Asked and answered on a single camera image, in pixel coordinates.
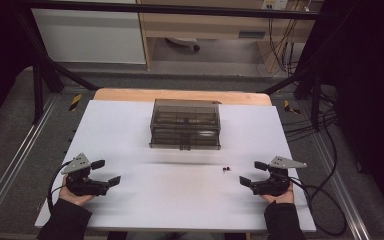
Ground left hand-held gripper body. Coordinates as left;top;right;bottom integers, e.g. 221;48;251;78
61;152;110;197

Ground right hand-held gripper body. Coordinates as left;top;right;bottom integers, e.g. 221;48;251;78
250;155;308;197

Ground person's left hand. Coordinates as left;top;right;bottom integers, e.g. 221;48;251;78
58;175;96;207

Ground person's right hand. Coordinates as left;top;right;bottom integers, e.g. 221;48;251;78
261;185;295;205

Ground yellow black tape strip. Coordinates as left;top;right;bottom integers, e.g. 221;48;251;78
68;93;83;113
283;99;302;115

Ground white board table cover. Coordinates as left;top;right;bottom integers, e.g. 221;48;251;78
34;99;317;233

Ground smoky transparent drawer box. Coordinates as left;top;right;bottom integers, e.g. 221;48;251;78
148;98;222;151

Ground wooden table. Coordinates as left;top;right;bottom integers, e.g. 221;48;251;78
93;87;273;107

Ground white cabinet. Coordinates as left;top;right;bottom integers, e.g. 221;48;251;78
31;0;147;65

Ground light wooden desk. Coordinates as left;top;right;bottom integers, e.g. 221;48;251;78
136;0;324;74

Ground office chair base with caster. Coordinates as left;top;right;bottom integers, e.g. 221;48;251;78
165;37;201;53

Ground left hand-held gripper black cable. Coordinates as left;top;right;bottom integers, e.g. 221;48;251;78
47;161;73;212

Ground hand-held gripper black cable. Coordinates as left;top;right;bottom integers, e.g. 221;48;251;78
47;161;73;212
288;177;348;237

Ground right hand-held gripper black cable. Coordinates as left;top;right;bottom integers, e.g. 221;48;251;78
288;177;348;237

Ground aluminium floor rail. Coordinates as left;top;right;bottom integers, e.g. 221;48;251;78
0;94;61;228
298;101;372;240

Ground black floor cables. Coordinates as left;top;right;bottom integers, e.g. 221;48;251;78
281;89;339;144

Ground bundle of hanging black cables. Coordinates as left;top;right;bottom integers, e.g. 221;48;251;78
267;0;311;77

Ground white wall socket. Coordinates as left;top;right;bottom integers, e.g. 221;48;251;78
260;0;289;11

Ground black metal frame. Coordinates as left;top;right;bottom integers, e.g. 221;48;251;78
13;0;339;132

